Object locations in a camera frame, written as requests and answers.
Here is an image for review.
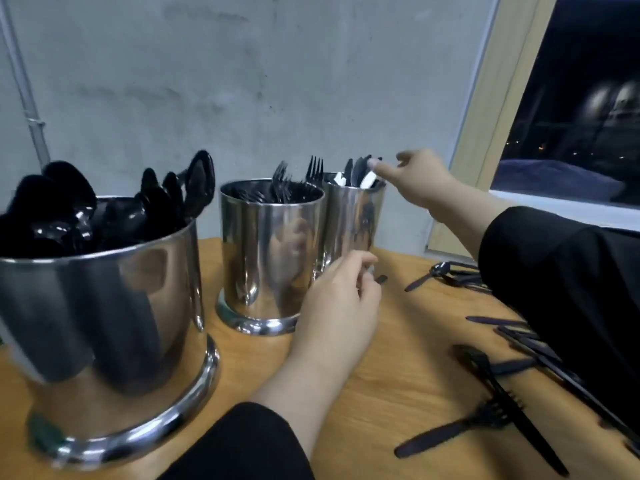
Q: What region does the person's left hand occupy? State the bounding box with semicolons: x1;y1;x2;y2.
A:
290;249;383;381

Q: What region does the person's right hand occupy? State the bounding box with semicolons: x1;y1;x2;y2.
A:
368;147;461;211

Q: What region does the grey metal pipe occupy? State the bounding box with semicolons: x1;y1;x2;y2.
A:
0;0;51;171

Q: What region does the pile of black plastic cutlery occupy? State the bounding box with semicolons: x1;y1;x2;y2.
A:
405;259;640;476

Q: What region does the black plastic fork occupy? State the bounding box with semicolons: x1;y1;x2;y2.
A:
305;155;324;188
394;389;521;459
270;161;293;204

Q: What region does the person's left forearm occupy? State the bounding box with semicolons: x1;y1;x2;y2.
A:
160;355;351;480

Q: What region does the bunch of black spoons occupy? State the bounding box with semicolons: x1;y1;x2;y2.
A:
0;149;216;261

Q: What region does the dark parked car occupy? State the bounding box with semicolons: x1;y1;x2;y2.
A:
495;159;640;206

